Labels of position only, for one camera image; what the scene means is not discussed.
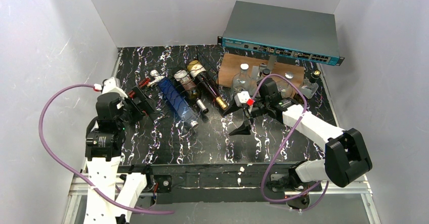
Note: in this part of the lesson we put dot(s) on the metal bracket with knob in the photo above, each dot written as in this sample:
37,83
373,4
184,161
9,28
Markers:
256,71

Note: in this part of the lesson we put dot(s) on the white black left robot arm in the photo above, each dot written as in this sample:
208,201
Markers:
104,142

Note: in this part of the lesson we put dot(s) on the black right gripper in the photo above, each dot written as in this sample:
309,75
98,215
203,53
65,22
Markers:
250,114

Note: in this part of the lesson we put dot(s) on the wooden board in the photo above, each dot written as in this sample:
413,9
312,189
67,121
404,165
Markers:
230,66

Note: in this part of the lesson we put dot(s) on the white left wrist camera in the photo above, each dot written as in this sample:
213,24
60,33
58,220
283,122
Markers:
110,85

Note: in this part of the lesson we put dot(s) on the dark bottle gold foil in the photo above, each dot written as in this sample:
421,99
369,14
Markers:
200,74

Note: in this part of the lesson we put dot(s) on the red black wine rack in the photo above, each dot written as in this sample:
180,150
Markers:
140,85

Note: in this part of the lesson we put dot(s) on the clear bottle grey label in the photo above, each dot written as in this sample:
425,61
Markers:
241,81

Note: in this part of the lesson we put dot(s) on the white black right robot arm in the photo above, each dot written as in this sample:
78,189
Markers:
346,155

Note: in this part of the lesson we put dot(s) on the teal network switch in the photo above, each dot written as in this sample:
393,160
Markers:
286,32

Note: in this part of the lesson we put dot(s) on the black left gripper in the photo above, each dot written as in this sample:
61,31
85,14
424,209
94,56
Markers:
141,102

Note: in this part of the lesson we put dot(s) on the blue square glass bottle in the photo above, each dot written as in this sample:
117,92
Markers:
172,95

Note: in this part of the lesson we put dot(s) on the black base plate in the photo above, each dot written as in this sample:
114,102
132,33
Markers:
203,182

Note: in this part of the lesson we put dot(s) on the clear bottle gold label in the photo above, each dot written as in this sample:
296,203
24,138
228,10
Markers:
308,87

